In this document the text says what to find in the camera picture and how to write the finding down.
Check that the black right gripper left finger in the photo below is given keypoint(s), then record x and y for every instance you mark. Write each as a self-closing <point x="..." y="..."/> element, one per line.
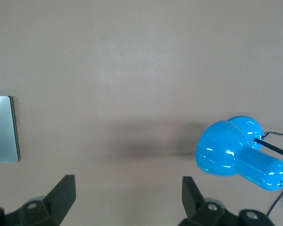
<point x="54" y="204"/>

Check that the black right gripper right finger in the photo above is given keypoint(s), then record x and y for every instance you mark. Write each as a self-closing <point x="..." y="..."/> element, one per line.
<point x="198" y="212"/>

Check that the grey laptop computer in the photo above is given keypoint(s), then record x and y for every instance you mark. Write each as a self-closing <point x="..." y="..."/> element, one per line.
<point x="1" y="129"/>

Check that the blue desk lamp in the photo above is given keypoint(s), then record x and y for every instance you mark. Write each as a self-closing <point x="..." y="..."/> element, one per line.
<point x="226" y="150"/>

